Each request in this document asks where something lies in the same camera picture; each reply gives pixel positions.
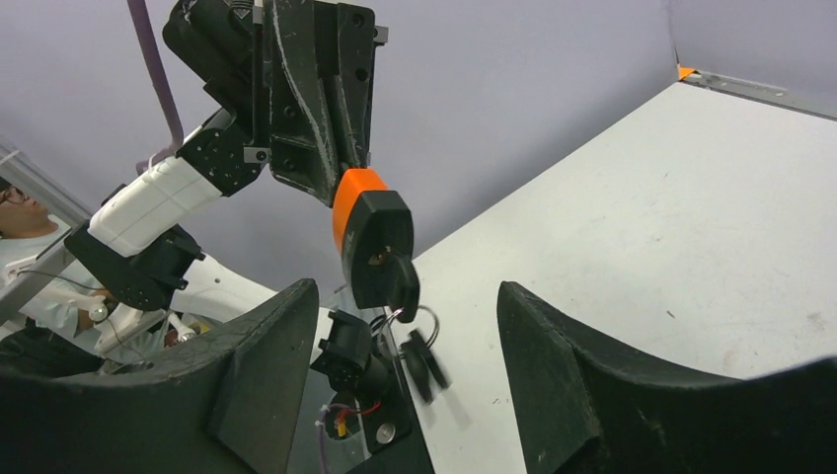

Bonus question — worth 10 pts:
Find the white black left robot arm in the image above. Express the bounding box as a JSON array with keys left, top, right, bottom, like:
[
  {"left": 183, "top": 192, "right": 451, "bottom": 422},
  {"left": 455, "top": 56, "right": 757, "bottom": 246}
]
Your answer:
[{"left": 64, "top": 1, "right": 420, "bottom": 363}]

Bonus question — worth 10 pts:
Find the person in white shirt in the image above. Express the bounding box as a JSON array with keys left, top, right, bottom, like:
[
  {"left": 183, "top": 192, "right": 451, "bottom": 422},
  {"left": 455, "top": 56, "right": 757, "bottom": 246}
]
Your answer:
[{"left": 0, "top": 176, "right": 125, "bottom": 381}]

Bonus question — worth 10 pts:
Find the aluminium rail frame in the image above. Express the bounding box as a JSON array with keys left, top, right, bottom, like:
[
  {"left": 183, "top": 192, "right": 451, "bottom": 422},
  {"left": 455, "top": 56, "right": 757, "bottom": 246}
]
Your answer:
[{"left": 1, "top": 178, "right": 92, "bottom": 330}]

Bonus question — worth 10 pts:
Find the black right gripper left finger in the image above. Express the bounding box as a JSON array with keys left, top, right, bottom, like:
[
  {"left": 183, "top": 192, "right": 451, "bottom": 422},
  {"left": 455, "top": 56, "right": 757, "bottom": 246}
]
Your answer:
[{"left": 1, "top": 278, "right": 319, "bottom": 473}]

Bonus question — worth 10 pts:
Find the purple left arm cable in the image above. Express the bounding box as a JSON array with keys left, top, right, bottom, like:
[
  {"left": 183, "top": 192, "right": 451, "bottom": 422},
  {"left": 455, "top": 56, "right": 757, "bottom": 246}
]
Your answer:
[{"left": 125, "top": 0, "right": 186, "bottom": 175}]

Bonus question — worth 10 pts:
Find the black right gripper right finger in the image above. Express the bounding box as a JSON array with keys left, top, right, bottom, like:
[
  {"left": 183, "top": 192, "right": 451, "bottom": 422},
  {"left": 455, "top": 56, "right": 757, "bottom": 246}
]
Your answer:
[{"left": 496, "top": 281, "right": 836, "bottom": 473}]

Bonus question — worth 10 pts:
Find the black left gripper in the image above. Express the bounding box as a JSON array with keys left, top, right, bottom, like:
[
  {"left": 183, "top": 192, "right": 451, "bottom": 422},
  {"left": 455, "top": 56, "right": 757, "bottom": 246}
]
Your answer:
[{"left": 242, "top": 1, "right": 388, "bottom": 207}]

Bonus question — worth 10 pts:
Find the orange padlock with keys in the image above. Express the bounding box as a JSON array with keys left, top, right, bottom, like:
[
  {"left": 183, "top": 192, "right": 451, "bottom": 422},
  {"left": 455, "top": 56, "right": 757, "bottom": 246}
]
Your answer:
[{"left": 312, "top": 168, "right": 450, "bottom": 407}]

